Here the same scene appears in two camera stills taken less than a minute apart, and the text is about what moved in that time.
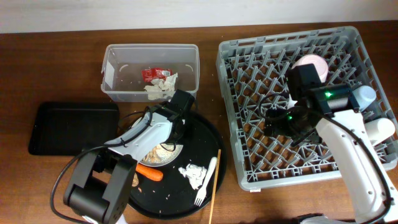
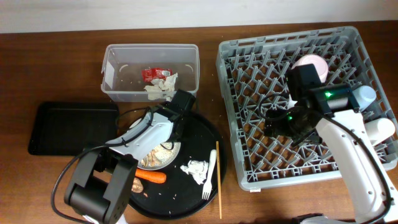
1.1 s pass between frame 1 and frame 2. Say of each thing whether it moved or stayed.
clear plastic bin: stayed
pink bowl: stayed
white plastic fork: moved
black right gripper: stayed
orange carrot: moved
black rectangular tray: stayed
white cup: stayed
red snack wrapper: stayed
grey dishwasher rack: stayed
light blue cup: stayed
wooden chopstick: moved
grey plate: moved
